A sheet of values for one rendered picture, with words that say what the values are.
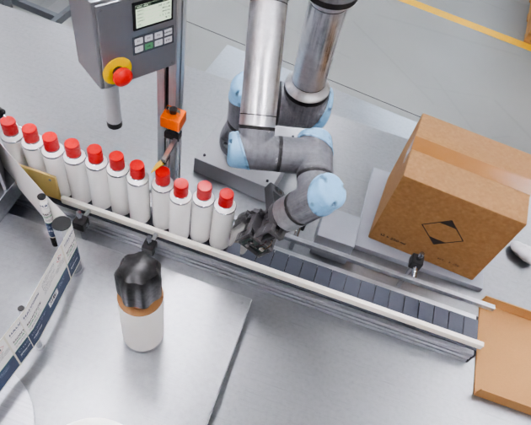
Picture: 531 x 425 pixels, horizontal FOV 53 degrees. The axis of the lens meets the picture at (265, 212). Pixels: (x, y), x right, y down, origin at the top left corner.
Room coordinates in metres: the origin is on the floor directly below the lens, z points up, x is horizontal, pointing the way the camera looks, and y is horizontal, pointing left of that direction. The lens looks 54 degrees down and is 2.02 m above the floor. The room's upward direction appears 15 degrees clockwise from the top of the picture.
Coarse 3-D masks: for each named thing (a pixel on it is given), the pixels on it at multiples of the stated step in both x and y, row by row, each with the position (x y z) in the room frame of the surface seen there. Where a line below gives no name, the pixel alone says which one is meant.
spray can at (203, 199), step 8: (200, 184) 0.72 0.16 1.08; (208, 184) 0.73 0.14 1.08; (200, 192) 0.71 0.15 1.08; (208, 192) 0.71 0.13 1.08; (192, 200) 0.71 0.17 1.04; (200, 200) 0.71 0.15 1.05; (208, 200) 0.71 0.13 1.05; (192, 208) 0.71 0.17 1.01; (200, 208) 0.70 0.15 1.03; (208, 208) 0.70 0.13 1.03; (192, 216) 0.70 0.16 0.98; (200, 216) 0.70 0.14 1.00; (208, 216) 0.70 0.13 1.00; (192, 224) 0.70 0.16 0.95; (200, 224) 0.70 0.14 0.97; (208, 224) 0.71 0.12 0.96; (192, 232) 0.70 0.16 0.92; (200, 232) 0.70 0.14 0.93; (208, 232) 0.71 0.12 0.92; (200, 240) 0.70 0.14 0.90
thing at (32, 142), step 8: (24, 128) 0.75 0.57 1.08; (32, 128) 0.75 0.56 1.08; (24, 136) 0.73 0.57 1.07; (32, 136) 0.74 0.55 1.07; (40, 136) 0.77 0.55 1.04; (24, 144) 0.73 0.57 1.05; (32, 144) 0.74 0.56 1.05; (40, 144) 0.75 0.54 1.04; (24, 152) 0.73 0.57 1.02; (32, 152) 0.73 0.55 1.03; (40, 152) 0.74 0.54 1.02; (32, 160) 0.72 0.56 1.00; (40, 160) 0.73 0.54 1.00; (40, 168) 0.73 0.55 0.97
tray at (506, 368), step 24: (480, 312) 0.74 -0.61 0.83; (504, 312) 0.76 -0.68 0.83; (528, 312) 0.76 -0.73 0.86; (480, 336) 0.67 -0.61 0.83; (504, 336) 0.69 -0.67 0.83; (528, 336) 0.71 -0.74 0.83; (480, 360) 0.61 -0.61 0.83; (504, 360) 0.63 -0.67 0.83; (528, 360) 0.64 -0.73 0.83; (480, 384) 0.55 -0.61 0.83; (504, 384) 0.56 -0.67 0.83; (528, 384) 0.58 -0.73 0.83; (528, 408) 0.51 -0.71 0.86
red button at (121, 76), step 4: (116, 68) 0.74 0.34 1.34; (120, 68) 0.73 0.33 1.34; (124, 68) 0.74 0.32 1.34; (128, 68) 0.75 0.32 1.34; (116, 72) 0.73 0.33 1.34; (120, 72) 0.73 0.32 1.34; (124, 72) 0.73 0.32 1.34; (128, 72) 0.74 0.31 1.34; (116, 76) 0.72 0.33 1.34; (120, 76) 0.72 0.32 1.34; (124, 76) 0.73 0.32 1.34; (128, 76) 0.73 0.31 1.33; (132, 76) 0.74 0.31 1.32; (116, 80) 0.72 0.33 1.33; (120, 80) 0.72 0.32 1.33; (124, 80) 0.72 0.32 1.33; (128, 80) 0.73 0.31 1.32; (116, 84) 0.72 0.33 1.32; (120, 84) 0.72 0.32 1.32; (124, 84) 0.72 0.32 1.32
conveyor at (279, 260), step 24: (96, 216) 0.70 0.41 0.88; (168, 240) 0.68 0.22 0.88; (264, 264) 0.69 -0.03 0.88; (288, 264) 0.71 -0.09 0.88; (312, 264) 0.72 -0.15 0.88; (336, 288) 0.67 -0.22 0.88; (360, 288) 0.69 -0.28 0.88; (384, 288) 0.71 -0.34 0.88; (408, 312) 0.66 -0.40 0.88; (432, 312) 0.68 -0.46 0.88
